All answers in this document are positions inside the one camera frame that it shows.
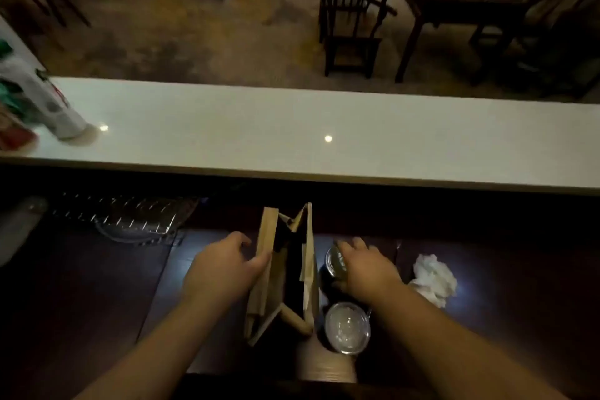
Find person's left hand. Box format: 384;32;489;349
182;231;273;309

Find person's right hand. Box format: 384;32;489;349
335;237;405;305

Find dark drink cup clear lid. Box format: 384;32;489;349
323;302;372;356
321;244;351;295

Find brown paper bag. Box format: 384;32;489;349
243;202;321;348

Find person's left forearm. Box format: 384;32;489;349
74;291;214;400

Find person's right forearm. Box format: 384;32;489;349
375;282;569;400

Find white crumpled tissue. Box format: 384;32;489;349
407;253;458;309

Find clear glass plate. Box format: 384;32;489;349
93;219;181;246

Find dark wooden slat-back chair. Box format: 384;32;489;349
317;0;398;80

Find white plastic container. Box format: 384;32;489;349
0;197;49;268

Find white printed bottle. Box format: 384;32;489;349
0;56;91;141

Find colourful snack packets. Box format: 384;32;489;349
0;39;40;153

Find dark wooden round-back chair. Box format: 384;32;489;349
470;0;600;100

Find metal wire dish rack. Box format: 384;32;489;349
51;192;199;246

